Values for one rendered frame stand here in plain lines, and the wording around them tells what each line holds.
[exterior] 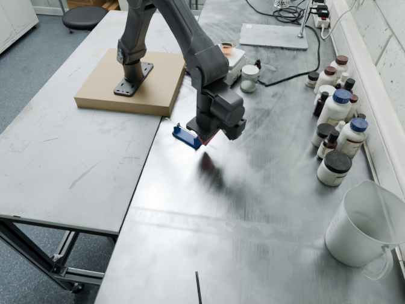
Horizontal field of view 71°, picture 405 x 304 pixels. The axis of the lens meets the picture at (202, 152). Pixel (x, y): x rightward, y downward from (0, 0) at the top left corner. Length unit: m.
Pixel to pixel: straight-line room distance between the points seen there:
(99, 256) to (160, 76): 1.07
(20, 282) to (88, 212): 1.11
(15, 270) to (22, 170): 1.02
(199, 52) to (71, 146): 0.50
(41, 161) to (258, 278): 0.67
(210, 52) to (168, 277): 0.49
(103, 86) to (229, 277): 0.74
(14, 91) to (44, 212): 2.31
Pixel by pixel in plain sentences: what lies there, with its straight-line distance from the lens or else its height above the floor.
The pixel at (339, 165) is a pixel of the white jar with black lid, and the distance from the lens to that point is 0.79.
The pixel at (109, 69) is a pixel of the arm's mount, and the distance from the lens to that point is 1.15.
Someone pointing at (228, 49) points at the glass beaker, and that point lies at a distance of 1.07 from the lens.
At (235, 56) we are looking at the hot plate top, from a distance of 1.09.
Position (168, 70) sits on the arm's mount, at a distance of 1.10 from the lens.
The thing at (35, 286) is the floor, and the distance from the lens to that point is 1.80.
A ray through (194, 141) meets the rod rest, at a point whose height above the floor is 0.92.
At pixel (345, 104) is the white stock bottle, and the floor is 1.00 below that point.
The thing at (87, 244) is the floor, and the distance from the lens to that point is 1.78.
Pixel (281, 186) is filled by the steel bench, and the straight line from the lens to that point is 0.79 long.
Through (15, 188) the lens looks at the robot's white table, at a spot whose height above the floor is 0.90.
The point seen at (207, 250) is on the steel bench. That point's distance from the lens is 0.68.
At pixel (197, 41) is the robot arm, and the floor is 1.23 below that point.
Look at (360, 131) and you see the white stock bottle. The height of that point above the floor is 1.00.
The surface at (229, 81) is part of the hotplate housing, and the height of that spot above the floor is 0.93.
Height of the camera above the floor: 1.53
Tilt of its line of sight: 49 degrees down
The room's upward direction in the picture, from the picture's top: straight up
